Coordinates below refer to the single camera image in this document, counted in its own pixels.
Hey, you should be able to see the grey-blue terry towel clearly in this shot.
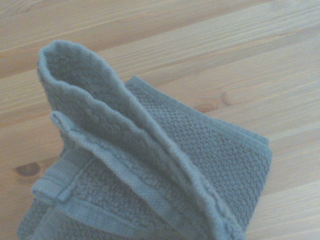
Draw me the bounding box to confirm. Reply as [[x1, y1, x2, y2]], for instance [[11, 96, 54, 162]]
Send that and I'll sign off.
[[16, 39, 273, 240]]

